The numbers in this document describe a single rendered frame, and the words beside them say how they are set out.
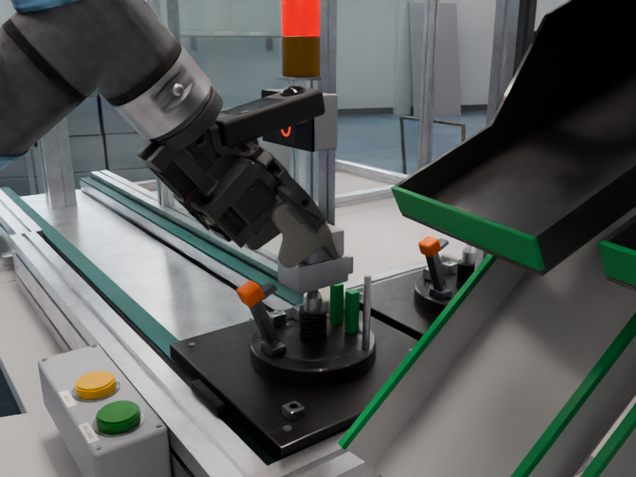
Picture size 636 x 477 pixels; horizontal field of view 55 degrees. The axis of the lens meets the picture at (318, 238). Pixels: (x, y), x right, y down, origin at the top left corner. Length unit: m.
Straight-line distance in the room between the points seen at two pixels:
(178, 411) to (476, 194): 0.37
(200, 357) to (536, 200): 0.43
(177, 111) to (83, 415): 0.31
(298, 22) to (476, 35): 12.17
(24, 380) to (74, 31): 0.58
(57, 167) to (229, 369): 1.03
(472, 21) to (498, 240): 12.58
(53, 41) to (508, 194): 0.33
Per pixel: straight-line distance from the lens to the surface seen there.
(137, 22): 0.50
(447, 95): 12.08
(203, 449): 0.58
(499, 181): 0.43
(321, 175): 0.86
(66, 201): 1.63
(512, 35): 0.49
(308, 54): 0.82
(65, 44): 0.49
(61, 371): 0.74
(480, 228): 0.35
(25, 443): 0.82
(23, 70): 0.49
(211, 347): 0.72
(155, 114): 0.51
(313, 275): 0.63
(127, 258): 1.21
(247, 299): 0.61
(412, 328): 0.77
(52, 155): 1.61
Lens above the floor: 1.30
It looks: 18 degrees down
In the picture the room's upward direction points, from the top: straight up
